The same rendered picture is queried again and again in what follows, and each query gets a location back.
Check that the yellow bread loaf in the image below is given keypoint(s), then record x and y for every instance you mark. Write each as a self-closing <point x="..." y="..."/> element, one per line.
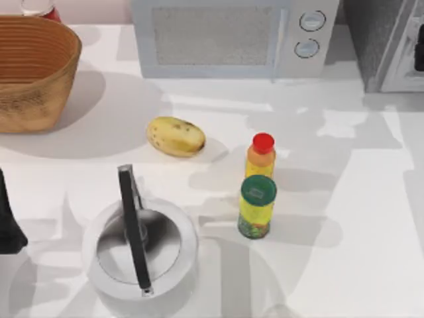
<point x="176" y="136"/>

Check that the red capped orange bottle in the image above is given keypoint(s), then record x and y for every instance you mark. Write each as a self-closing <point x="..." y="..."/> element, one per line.
<point x="260" y="159"/>

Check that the green capped yellow bottle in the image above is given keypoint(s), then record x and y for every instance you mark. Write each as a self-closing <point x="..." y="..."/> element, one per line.
<point x="256" y="208"/>

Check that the pale microwave oven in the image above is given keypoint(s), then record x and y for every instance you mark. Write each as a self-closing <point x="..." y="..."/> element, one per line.
<point x="212" y="36"/>

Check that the microwave knob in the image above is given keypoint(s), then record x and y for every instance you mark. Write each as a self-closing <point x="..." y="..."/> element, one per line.
<point x="312" y="20"/>
<point x="307" y="48"/>

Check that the woven wooden basket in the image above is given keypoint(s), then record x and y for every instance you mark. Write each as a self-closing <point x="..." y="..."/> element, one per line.
<point x="36" y="83"/>

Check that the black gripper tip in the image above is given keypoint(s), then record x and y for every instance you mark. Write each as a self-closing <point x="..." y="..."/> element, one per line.
<point x="7" y="228"/>

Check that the red and clear cup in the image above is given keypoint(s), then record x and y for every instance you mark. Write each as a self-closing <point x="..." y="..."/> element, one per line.
<point x="41" y="8"/>

